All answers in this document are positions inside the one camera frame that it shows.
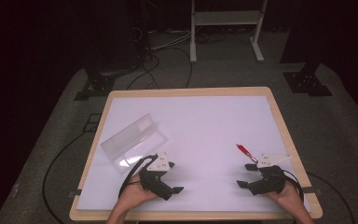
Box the clear plastic pen case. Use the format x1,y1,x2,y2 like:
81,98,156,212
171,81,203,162
100,113,170,175

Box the white floor cables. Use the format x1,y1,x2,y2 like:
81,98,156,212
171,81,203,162
148,29,194,52

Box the wooden-edged table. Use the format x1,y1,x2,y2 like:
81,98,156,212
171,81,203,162
69,86,324,222

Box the black wire frame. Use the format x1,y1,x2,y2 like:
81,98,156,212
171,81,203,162
81,113,103,133

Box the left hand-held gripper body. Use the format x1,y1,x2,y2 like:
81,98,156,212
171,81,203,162
139,152,175,202

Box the white metal stand frame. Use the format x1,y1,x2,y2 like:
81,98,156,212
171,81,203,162
189,0,269,64

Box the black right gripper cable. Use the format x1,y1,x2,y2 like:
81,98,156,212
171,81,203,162
281,169,306,202

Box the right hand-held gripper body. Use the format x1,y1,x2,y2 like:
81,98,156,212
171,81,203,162
247,153,292,196

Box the red pen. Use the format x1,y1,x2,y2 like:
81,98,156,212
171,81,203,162
236,143,259,164

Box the person's right hand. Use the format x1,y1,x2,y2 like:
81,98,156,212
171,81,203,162
265,180,306,216

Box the white table sheet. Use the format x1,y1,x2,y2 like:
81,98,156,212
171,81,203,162
76,94,312,214

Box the black looped floor cable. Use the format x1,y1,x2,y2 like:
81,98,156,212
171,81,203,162
125,46,194,91

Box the person's left hand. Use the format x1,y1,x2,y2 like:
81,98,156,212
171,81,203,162
117,173,160,210

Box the black stand base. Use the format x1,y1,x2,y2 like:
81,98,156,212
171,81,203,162
74,66,117,102
282,62,334,98

